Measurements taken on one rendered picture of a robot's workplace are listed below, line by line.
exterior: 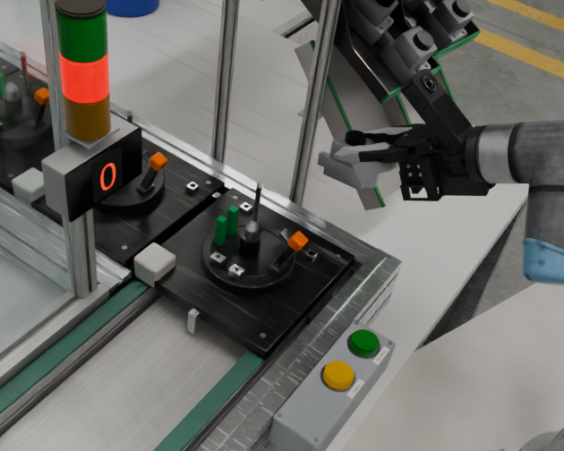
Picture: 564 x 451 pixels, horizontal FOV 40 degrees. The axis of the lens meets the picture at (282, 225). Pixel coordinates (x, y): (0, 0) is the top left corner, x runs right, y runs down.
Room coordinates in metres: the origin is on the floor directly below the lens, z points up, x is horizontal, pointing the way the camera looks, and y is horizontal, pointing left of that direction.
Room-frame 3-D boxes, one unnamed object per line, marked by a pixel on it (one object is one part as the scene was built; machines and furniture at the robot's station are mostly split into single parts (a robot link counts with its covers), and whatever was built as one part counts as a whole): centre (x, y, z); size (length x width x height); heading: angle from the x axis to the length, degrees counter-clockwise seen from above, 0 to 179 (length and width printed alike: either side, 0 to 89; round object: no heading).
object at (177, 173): (0.92, 0.27, 1.01); 0.24 x 0.24 x 0.13; 62
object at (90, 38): (0.69, 0.24, 1.38); 0.05 x 0.05 x 0.05
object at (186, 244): (0.80, 0.04, 0.96); 0.24 x 0.24 x 0.02; 62
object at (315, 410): (0.62, -0.11, 0.93); 0.21 x 0.07 x 0.06; 152
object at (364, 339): (0.68, -0.14, 0.96); 0.04 x 0.04 x 0.02
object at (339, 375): (0.62, -0.11, 0.96); 0.04 x 0.04 x 0.02
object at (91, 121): (0.69, 0.24, 1.28); 0.05 x 0.05 x 0.05
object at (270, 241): (0.80, 0.04, 0.98); 0.14 x 0.14 x 0.02
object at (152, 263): (0.76, 0.17, 0.97); 0.05 x 0.05 x 0.04; 62
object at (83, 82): (0.69, 0.24, 1.33); 0.05 x 0.05 x 0.05
